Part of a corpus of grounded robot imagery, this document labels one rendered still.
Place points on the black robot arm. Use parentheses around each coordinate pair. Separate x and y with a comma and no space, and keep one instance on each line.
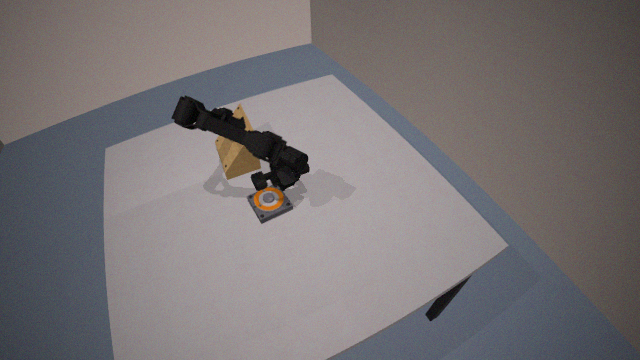
(261,145)

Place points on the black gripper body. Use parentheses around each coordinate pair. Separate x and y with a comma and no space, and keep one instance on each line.
(259,179)

